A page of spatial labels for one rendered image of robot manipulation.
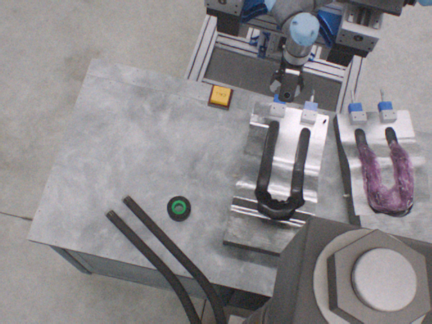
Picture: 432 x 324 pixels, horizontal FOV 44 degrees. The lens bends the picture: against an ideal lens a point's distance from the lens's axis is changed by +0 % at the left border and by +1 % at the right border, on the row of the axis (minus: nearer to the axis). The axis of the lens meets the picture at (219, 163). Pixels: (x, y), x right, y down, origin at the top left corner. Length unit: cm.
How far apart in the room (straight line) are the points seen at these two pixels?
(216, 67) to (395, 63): 103
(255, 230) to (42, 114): 154
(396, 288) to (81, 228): 142
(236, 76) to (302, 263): 218
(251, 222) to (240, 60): 119
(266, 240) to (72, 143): 75
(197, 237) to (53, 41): 169
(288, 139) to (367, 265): 133
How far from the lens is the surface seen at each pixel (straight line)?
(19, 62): 310
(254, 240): 173
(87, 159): 189
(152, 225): 173
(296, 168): 179
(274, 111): 182
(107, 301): 258
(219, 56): 274
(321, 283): 54
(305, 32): 145
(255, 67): 273
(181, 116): 192
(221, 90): 193
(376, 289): 51
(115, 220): 177
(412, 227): 181
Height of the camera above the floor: 254
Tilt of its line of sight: 69 degrees down
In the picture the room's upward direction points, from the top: 8 degrees clockwise
